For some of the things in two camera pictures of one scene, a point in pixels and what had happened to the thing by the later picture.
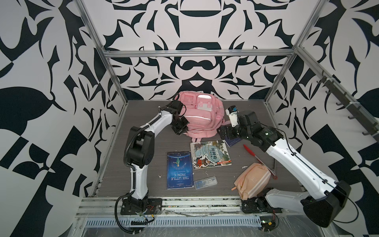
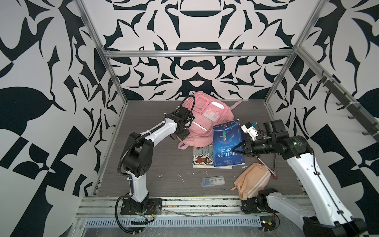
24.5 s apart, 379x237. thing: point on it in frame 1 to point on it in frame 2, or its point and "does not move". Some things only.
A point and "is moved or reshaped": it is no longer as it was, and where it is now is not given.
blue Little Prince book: x=179 y=172 to x=226 y=137
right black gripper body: x=231 y=132 to x=258 y=147
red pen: x=250 y=151 does not move
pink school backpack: x=205 y=112 is moved or reshaped
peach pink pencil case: x=253 y=181 does not move
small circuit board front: x=268 y=222 does not move
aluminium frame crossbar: x=198 y=52 does not move
